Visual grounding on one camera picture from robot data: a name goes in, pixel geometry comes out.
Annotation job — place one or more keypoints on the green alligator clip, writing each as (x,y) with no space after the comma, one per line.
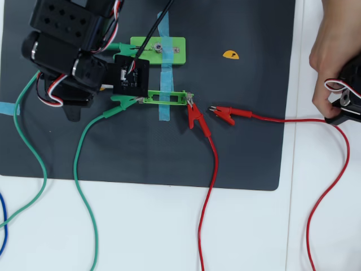
(121,103)
(124,48)

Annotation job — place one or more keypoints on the orange sticker hook mark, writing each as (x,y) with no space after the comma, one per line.
(227,56)

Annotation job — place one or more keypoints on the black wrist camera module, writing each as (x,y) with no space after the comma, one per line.
(138,84)

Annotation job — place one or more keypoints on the green battery holder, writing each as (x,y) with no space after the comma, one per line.
(147,100)

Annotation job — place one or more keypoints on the blue masking tape strip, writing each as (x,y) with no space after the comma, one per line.
(165,113)
(164,28)
(8,108)

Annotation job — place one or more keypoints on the bare human hand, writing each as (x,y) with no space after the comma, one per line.
(338,36)

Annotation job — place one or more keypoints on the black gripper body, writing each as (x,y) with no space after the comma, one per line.
(74,103)

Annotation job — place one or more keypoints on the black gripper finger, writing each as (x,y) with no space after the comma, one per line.
(74,114)

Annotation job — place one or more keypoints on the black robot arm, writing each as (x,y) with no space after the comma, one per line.
(62,19)

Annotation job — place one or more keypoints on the green connector block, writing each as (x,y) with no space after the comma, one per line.
(180,57)

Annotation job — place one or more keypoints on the dark grey work mat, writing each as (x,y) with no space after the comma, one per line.
(141,146)

